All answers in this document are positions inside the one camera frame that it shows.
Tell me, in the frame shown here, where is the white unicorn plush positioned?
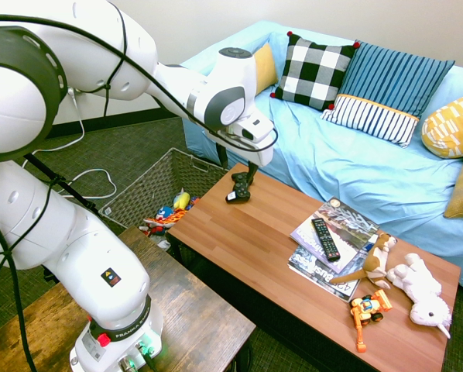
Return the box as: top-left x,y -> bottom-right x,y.
386,253 -> 454,340

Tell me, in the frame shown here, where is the blue striped pillow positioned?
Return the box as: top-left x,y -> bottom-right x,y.
338,40 -> 456,119

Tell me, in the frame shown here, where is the sofa with light blue cover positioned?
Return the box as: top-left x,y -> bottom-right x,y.
180,19 -> 463,295

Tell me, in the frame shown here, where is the blue yellow fish plush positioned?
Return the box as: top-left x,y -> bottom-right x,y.
173,188 -> 192,211

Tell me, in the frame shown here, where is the Captain America plush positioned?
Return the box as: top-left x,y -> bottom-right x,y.
153,206 -> 176,226

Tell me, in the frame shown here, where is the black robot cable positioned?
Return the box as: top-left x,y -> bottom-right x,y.
0,0 -> 280,372

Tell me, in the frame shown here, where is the black gamepad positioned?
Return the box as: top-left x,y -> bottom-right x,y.
225,171 -> 252,205

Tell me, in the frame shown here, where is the black white checkered pillow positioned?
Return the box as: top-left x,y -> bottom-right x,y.
269,30 -> 362,112

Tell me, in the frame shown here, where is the business magazine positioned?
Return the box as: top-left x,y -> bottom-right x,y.
286,243 -> 362,304

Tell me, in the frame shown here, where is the white cable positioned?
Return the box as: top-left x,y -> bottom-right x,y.
21,87 -> 118,201

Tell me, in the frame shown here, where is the grey woven basket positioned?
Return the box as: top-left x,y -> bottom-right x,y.
98,146 -> 231,236

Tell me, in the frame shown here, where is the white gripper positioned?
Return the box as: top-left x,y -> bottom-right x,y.
204,124 -> 276,184

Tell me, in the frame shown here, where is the black TV remote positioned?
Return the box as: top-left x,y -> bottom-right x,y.
310,217 -> 341,263

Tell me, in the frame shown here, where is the navy white striped pillow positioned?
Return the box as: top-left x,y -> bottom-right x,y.
319,94 -> 420,150

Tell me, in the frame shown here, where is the wooden coffee table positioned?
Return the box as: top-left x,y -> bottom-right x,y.
165,162 -> 461,372

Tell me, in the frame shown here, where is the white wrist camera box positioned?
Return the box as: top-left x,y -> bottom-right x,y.
235,113 -> 276,146

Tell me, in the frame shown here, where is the orange toy excavator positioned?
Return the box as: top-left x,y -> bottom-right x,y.
349,289 -> 394,353

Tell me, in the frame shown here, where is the orange flame pattern plush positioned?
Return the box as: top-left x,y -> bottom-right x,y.
142,208 -> 188,230

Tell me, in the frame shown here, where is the magazine with purple edge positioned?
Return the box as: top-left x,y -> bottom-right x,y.
290,197 -> 381,274

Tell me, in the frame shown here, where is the yellow white patterned pillow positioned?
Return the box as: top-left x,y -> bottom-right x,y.
420,91 -> 463,160

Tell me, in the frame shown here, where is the brown kangaroo plush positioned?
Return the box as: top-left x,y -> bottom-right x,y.
329,232 -> 398,291

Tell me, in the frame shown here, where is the plain yellow pillow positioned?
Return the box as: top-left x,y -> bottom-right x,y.
253,42 -> 280,96

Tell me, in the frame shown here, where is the dark rustic wooden stand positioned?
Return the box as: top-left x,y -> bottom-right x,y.
0,226 -> 257,372

